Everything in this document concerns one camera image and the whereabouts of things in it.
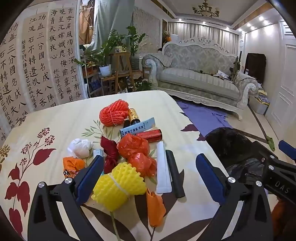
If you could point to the wooden plant stand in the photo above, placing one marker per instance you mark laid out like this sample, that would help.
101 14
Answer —
119 67

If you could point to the ceiling chandelier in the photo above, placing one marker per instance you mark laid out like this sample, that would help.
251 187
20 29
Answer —
205 9

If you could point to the grey storage box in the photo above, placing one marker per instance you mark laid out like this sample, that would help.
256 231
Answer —
259 103

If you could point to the black lined trash bin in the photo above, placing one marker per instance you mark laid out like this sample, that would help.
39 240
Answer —
228 145

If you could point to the white sachet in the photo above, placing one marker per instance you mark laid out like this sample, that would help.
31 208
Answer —
163 174

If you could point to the dark red wrapper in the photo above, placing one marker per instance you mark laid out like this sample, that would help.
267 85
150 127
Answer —
112 154

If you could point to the orange printed plastic bag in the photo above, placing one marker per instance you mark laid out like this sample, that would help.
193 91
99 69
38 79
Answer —
72 166

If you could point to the floral cream tablecloth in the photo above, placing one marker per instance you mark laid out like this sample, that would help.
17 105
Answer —
36 150

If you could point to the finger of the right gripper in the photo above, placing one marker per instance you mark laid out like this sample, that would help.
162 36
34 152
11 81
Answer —
250 165
287 149

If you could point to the red plastic bag ball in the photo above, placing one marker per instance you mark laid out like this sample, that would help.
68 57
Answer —
136 152

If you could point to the potted plant white pot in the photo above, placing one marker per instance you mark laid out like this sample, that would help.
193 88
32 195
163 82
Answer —
100 58

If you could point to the black cylinder tube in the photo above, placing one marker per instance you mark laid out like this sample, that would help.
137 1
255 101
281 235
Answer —
177 184

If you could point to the blue white paper packet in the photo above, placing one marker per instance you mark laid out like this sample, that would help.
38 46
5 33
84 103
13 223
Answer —
138 127

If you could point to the dark cabinet by wall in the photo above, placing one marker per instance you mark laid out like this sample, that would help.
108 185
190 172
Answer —
255 65

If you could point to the tall green potted plant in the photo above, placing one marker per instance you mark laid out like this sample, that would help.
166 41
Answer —
134 41

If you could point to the window curtains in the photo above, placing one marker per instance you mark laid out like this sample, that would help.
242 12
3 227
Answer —
228 40

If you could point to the calligraphy folding screen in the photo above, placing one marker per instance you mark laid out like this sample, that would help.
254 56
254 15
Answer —
38 62

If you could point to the grey ornate sofa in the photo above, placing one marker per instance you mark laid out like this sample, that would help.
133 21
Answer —
201 71

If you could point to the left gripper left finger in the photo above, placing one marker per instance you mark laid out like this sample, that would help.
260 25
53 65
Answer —
45 221

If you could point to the gold label small bottle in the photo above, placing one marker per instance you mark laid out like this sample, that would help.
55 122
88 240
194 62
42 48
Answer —
133 117

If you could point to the green rag on floor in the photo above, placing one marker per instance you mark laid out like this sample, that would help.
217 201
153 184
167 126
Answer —
270 143

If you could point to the white tissue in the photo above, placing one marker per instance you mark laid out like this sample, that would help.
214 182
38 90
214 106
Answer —
80 148

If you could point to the orange plastic scrap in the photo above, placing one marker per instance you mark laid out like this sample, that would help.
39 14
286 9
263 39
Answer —
155 209

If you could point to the purple cloth on floor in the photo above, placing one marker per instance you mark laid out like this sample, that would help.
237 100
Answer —
204 118

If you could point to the red foam fruit net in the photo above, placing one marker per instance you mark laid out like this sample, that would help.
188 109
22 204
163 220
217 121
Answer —
114 114

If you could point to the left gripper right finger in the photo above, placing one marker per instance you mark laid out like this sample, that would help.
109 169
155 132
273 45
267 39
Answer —
254 222

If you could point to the yellow foam fruit net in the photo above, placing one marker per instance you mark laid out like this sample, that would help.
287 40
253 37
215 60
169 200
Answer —
112 190

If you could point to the small light blue tube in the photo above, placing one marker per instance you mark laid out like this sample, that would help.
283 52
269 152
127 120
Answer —
98 152

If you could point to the red glitter canister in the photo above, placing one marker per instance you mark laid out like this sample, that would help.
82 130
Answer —
151 136

